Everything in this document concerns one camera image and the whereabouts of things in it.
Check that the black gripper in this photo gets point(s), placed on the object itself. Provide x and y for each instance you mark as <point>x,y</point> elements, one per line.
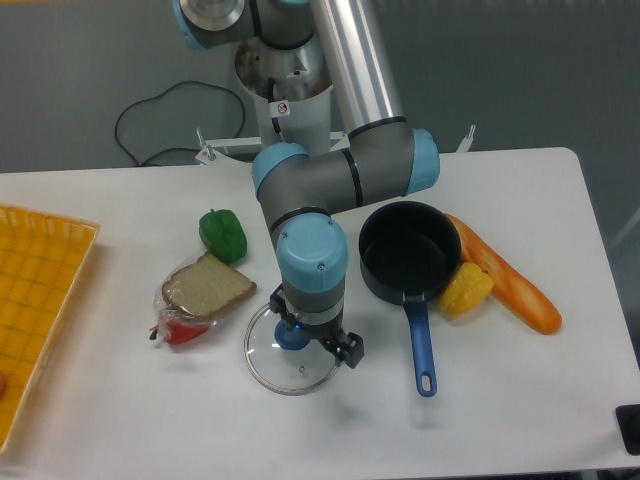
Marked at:
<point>297,327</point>

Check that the slice of toast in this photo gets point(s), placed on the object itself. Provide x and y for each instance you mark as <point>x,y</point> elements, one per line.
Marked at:
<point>202,291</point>

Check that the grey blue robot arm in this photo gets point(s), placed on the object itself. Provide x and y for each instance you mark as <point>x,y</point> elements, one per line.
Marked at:
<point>300,194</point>

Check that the glass pot lid blue knob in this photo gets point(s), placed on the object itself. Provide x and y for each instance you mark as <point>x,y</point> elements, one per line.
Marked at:
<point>282,359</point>

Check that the green bell pepper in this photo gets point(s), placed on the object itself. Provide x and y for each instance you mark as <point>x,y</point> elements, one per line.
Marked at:
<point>223,236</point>

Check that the red bell pepper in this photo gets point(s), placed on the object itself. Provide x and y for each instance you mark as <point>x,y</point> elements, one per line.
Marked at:
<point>175,332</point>

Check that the yellow bell pepper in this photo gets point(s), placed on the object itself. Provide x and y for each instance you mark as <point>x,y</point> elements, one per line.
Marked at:
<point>469,286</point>

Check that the orange baguette bread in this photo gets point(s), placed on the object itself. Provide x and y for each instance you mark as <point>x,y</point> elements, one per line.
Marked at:
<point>512,289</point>

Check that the orange plastic basket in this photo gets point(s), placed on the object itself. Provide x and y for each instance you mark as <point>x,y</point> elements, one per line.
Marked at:
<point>42,256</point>

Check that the black device at table corner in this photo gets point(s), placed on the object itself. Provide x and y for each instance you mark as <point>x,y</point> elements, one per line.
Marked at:
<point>628,418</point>

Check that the dark saucepan blue handle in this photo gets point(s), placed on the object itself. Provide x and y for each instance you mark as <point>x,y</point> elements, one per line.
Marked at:
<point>409,251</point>

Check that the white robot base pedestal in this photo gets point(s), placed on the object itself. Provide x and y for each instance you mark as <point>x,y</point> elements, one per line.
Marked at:
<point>291,86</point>

